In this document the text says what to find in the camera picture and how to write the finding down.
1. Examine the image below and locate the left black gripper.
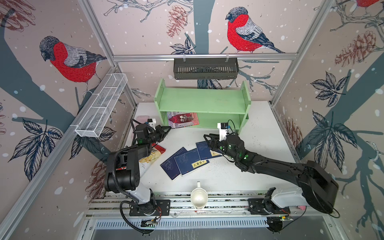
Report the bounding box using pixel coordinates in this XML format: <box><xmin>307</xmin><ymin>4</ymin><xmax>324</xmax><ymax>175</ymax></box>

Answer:
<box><xmin>146</xmin><ymin>126</ymin><xmax>171</xmax><ymax>145</ymax></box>

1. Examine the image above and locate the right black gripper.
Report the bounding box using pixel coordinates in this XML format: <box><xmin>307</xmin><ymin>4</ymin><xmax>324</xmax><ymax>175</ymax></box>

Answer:
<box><xmin>204</xmin><ymin>132</ymin><xmax>240</xmax><ymax>162</ymax></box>

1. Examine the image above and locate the pink red illustrated book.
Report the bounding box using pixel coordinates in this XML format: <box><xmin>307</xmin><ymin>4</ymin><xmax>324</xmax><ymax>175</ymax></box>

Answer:
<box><xmin>167</xmin><ymin>112</ymin><xmax>200</xmax><ymax>129</ymax></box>

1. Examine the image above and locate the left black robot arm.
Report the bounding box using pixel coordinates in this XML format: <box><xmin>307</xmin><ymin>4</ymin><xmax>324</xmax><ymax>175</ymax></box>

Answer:
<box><xmin>104</xmin><ymin>120</ymin><xmax>172</xmax><ymax>205</ymax></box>

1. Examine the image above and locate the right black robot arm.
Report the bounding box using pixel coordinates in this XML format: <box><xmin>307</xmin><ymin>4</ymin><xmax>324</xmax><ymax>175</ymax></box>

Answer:
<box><xmin>204</xmin><ymin>134</ymin><xmax>339</xmax><ymax>214</ymax></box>

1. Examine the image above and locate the blue book yellow label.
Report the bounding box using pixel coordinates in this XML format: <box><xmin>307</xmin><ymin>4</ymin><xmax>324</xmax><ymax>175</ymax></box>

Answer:
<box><xmin>210</xmin><ymin>151</ymin><xmax>222</xmax><ymax>158</ymax></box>
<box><xmin>175</xmin><ymin>149</ymin><xmax>210</xmax><ymax>176</ymax></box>

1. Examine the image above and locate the pink rectangular case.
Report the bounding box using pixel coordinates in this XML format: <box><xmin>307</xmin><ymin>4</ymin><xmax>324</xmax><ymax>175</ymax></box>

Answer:
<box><xmin>136</xmin><ymin>116</ymin><xmax>150</xmax><ymax>124</ymax></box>

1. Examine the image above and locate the leftmost blue book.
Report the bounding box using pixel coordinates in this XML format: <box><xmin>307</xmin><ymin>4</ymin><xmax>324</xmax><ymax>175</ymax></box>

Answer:
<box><xmin>161</xmin><ymin>147</ymin><xmax>187</xmax><ymax>181</ymax></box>

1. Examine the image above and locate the green wooden two-tier shelf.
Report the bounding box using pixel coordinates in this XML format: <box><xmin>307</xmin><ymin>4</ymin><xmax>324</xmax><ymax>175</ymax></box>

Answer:
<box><xmin>154</xmin><ymin>79</ymin><xmax>252</xmax><ymax>133</ymax></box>

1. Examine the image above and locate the red snack bag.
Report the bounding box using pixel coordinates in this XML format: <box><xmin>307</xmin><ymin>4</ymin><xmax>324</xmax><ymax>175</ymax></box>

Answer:
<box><xmin>112</xmin><ymin>145</ymin><xmax>162</xmax><ymax>177</ymax></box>

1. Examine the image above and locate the white ceramic pitcher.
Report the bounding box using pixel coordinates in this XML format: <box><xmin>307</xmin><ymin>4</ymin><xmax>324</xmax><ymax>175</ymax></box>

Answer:
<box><xmin>191</xmin><ymin>181</ymin><xmax>209</xmax><ymax>210</ymax></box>

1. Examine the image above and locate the black hanging slotted basket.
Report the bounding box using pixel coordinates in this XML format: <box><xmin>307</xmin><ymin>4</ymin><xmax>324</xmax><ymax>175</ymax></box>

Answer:
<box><xmin>174</xmin><ymin>58</ymin><xmax>239</xmax><ymax>80</ymax></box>

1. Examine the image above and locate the small circuit board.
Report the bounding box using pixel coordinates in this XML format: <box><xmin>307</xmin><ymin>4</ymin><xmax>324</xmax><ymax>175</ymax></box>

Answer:
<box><xmin>141</xmin><ymin>219</ymin><xmax>158</xmax><ymax>229</ymax></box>

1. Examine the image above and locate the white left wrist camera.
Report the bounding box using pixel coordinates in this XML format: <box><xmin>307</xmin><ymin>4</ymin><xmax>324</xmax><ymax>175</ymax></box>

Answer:
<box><xmin>146</xmin><ymin>119</ymin><xmax>156</xmax><ymax>129</ymax></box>

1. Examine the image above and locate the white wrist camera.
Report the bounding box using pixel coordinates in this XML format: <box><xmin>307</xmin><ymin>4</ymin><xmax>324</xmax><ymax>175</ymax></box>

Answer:
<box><xmin>146</xmin><ymin>119</ymin><xmax>156</xmax><ymax>129</ymax></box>
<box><xmin>218</xmin><ymin>123</ymin><xmax>230</xmax><ymax>142</ymax></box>

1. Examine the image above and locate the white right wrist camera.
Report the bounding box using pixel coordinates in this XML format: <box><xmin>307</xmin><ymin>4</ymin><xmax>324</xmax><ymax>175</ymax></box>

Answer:
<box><xmin>218</xmin><ymin>123</ymin><xmax>230</xmax><ymax>142</ymax></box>

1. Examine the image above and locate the white wire mesh tray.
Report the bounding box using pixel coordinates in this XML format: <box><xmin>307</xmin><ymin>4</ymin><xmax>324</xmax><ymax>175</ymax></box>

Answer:
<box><xmin>75</xmin><ymin>73</ymin><xmax>128</xmax><ymax>138</ymax></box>

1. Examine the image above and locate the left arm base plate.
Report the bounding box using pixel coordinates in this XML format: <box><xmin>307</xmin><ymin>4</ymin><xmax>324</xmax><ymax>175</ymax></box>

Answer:
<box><xmin>129</xmin><ymin>200</ymin><xmax>171</xmax><ymax>217</ymax></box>

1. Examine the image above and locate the left black corrugated cable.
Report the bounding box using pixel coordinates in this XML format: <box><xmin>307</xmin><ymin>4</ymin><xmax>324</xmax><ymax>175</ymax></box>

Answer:
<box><xmin>109</xmin><ymin>118</ymin><xmax>157</xmax><ymax>235</ymax></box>

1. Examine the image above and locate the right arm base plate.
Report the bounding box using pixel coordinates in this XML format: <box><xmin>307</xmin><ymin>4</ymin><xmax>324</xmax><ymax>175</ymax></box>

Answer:
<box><xmin>248</xmin><ymin>199</ymin><xmax>291</xmax><ymax>216</ymax></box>

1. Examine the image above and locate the aluminium mounting rail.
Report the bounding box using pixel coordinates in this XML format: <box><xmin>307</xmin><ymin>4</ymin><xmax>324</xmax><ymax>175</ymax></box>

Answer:
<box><xmin>86</xmin><ymin>193</ymin><xmax>334</xmax><ymax>218</ymax></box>

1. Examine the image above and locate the right black thin cable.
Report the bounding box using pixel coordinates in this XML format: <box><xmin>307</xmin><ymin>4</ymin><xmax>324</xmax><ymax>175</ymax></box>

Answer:
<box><xmin>278</xmin><ymin>206</ymin><xmax>341</xmax><ymax>224</ymax></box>

